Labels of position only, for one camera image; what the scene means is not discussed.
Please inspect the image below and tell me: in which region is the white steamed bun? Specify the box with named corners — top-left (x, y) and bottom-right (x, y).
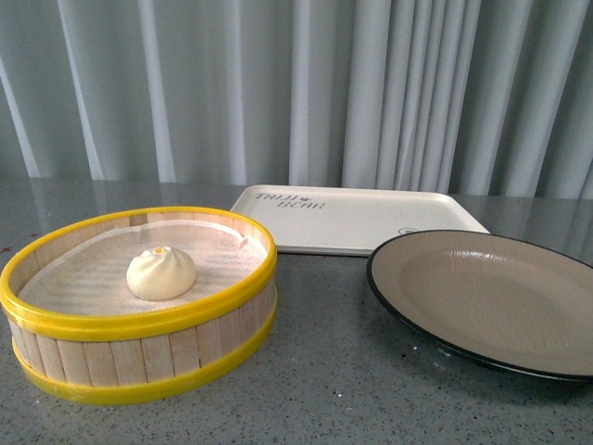
top-left (126, 247), bottom-right (196, 301)

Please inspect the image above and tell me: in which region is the beige plate black rim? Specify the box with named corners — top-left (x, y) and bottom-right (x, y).
top-left (367, 230), bottom-right (592, 382)

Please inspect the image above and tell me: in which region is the cream bear print tray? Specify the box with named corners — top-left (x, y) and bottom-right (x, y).
top-left (232, 185), bottom-right (486, 256)

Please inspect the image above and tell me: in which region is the white steamer liner cloth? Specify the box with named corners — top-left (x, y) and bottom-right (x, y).
top-left (19, 220), bottom-right (269, 316)

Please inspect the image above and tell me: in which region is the grey pleated curtain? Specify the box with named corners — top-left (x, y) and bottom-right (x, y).
top-left (1, 1), bottom-right (592, 199)

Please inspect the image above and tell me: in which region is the yellow rimmed bamboo steamer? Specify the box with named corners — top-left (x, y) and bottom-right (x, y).
top-left (1, 207), bottom-right (277, 405)

